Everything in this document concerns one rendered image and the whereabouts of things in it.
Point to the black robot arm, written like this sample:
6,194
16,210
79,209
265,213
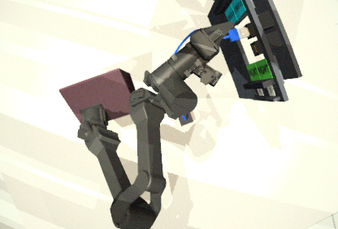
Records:
147,110

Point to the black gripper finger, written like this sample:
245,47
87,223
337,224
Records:
216,33

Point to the blue cable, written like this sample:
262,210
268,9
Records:
234,35

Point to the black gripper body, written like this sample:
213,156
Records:
199,46

